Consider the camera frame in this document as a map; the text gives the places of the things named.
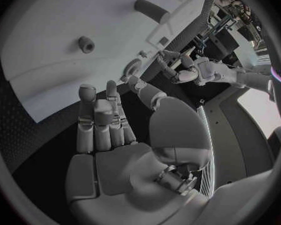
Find dark machine with metal frame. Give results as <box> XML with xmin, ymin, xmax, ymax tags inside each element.
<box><xmin>191</xmin><ymin>13</ymin><xmax>240</xmax><ymax>61</ymax></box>

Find long cylinder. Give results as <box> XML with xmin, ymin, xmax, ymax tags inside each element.
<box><xmin>133</xmin><ymin>0</ymin><xmax>171</xmax><ymax>24</ymax></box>

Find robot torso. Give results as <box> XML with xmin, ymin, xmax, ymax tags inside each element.
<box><xmin>195</xmin><ymin>87</ymin><xmax>281</xmax><ymax>200</ymax></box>

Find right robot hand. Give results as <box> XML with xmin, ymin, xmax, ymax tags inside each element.
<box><xmin>64</xmin><ymin>74</ymin><xmax>214</xmax><ymax>225</ymax></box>

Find short hollow peg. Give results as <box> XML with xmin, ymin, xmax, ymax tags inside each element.
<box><xmin>77</xmin><ymin>35</ymin><xmax>97</xmax><ymax>54</ymax></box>

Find cluttered workshop desk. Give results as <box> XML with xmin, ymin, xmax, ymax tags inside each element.
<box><xmin>213</xmin><ymin>0</ymin><xmax>263</xmax><ymax>26</ymax></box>

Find white task board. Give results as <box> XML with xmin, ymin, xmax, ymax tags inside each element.
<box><xmin>0</xmin><ymin>0</ymin><xmax>213</xmax><ymax>124</ymax></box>

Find gear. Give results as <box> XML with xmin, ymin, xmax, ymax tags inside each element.
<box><xmin>124</xmin><ymin>58</ymin><xmax>146</xmax><ymax>77</ymax></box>

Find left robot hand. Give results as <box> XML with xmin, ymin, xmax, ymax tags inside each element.
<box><xmin>156</xmin><ymin>50</ymin><xmax>201</xmax><ymax>85</ymax></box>

